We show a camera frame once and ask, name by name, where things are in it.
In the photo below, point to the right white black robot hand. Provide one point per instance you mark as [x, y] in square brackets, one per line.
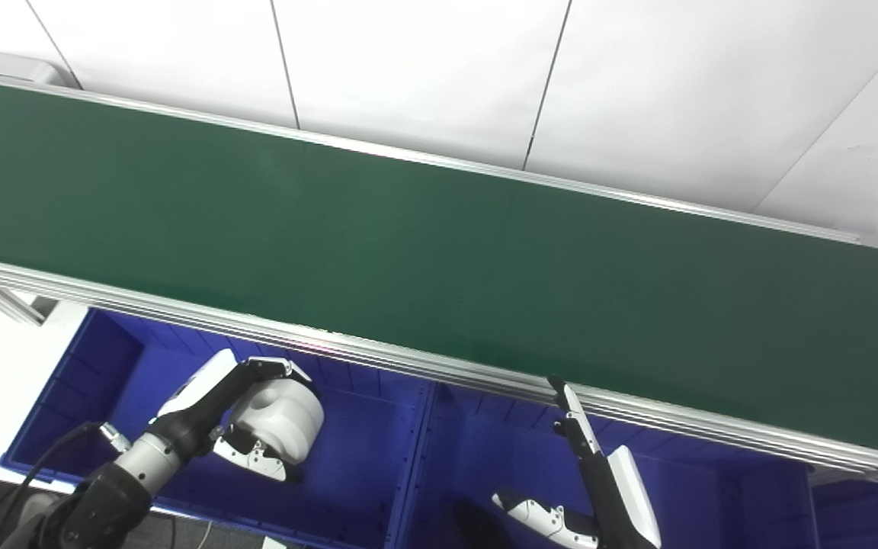
[626, 496]

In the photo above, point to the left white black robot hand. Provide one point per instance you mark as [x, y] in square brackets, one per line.
[195, 404]

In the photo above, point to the blue plastic bin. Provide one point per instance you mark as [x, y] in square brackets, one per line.
[363, 465]
[866, 511]
[698, 488]

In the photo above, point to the aluminium conveyor support leg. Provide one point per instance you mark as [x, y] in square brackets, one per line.
[4, 301]

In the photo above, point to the green conveyor belt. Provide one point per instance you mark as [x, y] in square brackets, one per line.
[439, 259]

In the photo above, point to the grey conveyor end cover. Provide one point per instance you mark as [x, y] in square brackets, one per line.
[8, 65]

